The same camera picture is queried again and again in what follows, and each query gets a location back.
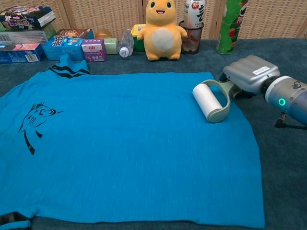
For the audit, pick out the grey-fingered silver right robot hand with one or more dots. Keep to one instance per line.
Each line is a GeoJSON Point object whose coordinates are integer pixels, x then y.
{"type": "Point", "coordinates": [249, 72]}

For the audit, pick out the pale green lint roller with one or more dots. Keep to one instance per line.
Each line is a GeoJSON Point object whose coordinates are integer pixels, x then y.
{"type": "Point", "coordinates": [207, 100]}

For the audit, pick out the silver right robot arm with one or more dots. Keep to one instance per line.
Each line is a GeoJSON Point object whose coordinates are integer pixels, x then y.
{"type": "Point", "coordinates": [287, 95]}

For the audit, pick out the green Pringles can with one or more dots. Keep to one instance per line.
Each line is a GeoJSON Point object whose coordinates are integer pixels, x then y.
{"type": "Point", "coordinates": [230, 28]}

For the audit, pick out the black mesh pen holder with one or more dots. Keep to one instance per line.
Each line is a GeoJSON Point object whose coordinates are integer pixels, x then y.
{"type": "Point", "coordinates": [192, 40]}

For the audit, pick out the drink bottle with black cap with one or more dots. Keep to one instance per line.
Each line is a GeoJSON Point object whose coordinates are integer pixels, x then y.
{"type": "Point", "coordinates": [194, 13]}

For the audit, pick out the yellow dinosaur plush toy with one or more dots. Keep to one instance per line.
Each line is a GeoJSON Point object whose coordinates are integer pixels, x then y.
{"type": "Point", "coordinates": [161, 31]}

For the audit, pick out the green box with yellow lid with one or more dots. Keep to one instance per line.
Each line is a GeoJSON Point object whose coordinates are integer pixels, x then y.
{"type": "Point", "coordinates": [138, 40]}

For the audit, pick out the clear plastic water bottle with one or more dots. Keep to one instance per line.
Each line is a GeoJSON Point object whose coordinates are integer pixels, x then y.
{"type": "Point", "coordinates": [126, 44]}

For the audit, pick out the blue T-shirt with black print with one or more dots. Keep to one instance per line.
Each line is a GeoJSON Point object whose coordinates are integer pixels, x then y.
{"type": "Point", "coordinates": [134, 148]}

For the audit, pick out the pale green small box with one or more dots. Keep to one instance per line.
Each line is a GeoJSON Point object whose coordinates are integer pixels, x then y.
{"type": "Point", "coordinates": [111, 46]}

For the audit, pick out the woven bamboo folding screen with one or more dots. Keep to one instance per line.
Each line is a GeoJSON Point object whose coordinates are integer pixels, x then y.
{"type": "Point", "coordinates": [108, 14]}

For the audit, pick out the purple small box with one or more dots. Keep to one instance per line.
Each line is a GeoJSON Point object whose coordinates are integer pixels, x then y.
{"type": "Point", "coordinates": [94, 50]}

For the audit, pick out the brown chocolate cookie box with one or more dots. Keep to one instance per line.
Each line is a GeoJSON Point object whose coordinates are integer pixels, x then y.
{"type": "Point", "coordinates": [74, 33]}

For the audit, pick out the blue cookie box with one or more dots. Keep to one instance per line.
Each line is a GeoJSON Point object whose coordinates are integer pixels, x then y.
{"type": "Point", "coordinates": [62, 49]}

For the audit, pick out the green carton box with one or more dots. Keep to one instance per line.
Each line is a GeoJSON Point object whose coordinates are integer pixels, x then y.
{"type": "Point", "coordinates": [24, 37]}

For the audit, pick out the blue and pink Oreo box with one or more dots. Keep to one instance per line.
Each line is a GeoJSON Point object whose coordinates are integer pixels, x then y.
{"type": "Point", "coordinates": [19, 53]}

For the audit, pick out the dark purple snack package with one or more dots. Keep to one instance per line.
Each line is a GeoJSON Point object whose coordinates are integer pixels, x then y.
{"type": "Point", "coordinates": [24, 18]}

